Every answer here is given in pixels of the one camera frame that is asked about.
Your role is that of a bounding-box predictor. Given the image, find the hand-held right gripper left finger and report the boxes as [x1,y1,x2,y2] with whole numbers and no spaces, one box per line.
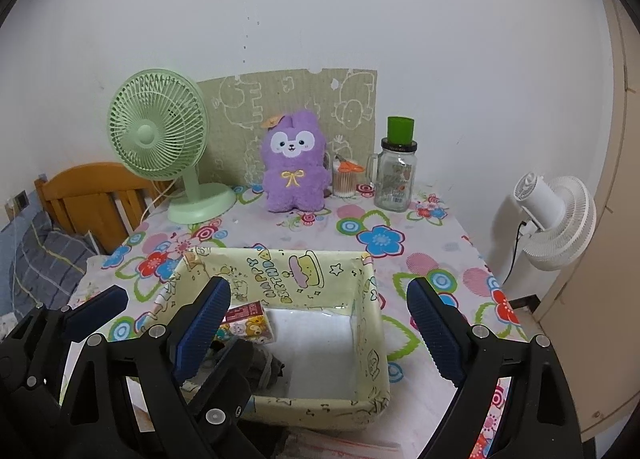
[60,276,233,459]

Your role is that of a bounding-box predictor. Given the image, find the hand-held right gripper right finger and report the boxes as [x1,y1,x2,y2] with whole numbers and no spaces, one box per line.
[406,277,585,459]

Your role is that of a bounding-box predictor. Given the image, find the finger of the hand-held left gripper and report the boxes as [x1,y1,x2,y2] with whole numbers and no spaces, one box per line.
[191,338,256,428]
[0,285,129,406]

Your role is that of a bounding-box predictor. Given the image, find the bear print tissue pack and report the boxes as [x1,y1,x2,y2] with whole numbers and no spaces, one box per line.
[220,301,277,344]

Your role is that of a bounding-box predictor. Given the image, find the yellow cartoon storage box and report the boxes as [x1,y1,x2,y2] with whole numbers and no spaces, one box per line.
[152,246,391,432]

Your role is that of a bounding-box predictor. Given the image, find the dark cloth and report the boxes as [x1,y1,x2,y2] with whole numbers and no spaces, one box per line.
[210,336,286,392]

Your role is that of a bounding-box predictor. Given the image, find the grey plaid pillow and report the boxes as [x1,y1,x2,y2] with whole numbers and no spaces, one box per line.
[0,209,101,320]

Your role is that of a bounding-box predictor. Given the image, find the wooden bed headboard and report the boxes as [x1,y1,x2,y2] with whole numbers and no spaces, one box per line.
[34,162,173,255]

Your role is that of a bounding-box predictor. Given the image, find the glass jar mug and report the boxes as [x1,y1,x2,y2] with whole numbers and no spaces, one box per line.
[366,138,418,212]

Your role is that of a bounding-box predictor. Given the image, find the white circulator fan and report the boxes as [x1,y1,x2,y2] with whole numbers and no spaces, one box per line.
[512,173,597,271]

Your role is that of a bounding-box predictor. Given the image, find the purple plush bunny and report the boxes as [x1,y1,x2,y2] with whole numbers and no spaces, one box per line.
[261,109,333,214]

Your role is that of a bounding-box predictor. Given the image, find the clear cotton swab container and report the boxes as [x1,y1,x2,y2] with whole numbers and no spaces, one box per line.
[331,156,361,198]

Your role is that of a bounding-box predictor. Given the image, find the green desk fan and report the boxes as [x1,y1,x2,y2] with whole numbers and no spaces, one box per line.
[107,69,237,225]

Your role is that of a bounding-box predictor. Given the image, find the beige wooden door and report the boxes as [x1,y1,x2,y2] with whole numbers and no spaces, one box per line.
[537,0,640,440]

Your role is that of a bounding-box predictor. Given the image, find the orange small scissors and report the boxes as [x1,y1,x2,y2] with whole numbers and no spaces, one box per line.
[334,154,366,173]

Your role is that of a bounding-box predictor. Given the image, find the green plastic cup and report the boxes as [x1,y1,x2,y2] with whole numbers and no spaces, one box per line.
[386,116,417,145]

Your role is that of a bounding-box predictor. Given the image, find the cardboard panel with animal drawings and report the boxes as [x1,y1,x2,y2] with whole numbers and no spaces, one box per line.
[196,68,379,190]

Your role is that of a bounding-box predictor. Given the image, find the white fan cord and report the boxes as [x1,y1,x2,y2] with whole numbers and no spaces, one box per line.
[142,179,176,220]

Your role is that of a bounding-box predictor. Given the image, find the black fan cable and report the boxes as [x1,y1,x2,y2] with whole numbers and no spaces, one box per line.
[501,220,529,290]

